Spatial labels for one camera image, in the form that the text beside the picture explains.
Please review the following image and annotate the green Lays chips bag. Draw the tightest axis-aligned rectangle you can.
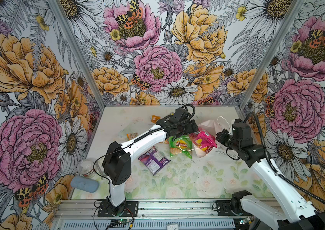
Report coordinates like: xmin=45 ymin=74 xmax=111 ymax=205
xmin=169 ymin=135 xmax=193 ymax=159

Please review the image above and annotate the white paper bag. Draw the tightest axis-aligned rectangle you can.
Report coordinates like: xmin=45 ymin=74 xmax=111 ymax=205
xmin=178 ymin=115 xmax=233 ymax=159

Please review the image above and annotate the pink chips bag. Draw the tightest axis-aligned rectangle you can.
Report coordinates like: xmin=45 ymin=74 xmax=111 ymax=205
xmin=189 ymin=129 xmax=217 ymax=154

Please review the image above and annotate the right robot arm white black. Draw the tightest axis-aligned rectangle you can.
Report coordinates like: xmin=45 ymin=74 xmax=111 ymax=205
xmin=216 ymin=119 xmax=325 ymax=230

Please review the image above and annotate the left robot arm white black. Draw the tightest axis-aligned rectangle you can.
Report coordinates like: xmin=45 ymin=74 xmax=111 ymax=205
xmin=102 ymin=104 xmax=198 ymax=208

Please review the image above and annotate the small orange biscuit packet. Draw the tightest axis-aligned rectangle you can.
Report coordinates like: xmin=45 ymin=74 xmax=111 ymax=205
xmin=151 ymin=115 xmax=161 ymax=124

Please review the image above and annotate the purple snack packet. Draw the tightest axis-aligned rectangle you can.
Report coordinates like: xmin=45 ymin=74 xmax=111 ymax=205
xmin=138 ymin=146 xmax=170 ymax=175

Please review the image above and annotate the clear orange cracker packet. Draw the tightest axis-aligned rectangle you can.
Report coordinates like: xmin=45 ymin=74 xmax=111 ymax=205
xmin=127 ymin=133 xmax=138 ymax=140

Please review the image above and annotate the right green circuit board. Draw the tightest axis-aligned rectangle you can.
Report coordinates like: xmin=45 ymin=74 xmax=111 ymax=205
xmin=238 ymin=217 xmax=252 ymax=225

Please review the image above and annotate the green circuit board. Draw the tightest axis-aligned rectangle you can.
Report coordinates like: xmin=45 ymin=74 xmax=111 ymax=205
xmin=108 ymin=219 xmax=132 ymax=229
xmin=238 ymin=217 xmax=252 ymax=225

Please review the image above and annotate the metal wrench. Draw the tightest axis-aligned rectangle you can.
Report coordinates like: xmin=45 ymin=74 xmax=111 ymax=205
xmin=93 ymin=160 xmax=107 ymax=180

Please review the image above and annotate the blue sponge block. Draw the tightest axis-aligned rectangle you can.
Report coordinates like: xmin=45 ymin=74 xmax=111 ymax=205
xmin=70 ymin=176 xmax=99 ymax=193

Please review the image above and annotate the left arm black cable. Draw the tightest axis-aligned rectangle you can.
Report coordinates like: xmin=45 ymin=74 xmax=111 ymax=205
xmin=93 ymin=104 xmax=196 ymax=185

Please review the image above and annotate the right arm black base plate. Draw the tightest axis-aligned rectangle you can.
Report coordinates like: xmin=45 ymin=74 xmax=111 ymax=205
xmin=211 ymin=200 xmax=252 ymax=216

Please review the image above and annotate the white vented cable tray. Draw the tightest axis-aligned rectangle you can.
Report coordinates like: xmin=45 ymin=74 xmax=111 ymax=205
xmin=56 ymin=218 xmax=235 ymax=230

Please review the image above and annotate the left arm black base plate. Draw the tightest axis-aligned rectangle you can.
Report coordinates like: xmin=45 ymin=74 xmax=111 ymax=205
xmin=97 ymin=199 xmax=139 ymax=218

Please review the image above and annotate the aluminium mounting rail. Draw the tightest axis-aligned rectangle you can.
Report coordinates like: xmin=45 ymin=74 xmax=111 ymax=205
xmin=54 ymin=198 xmax=287 ymax=220

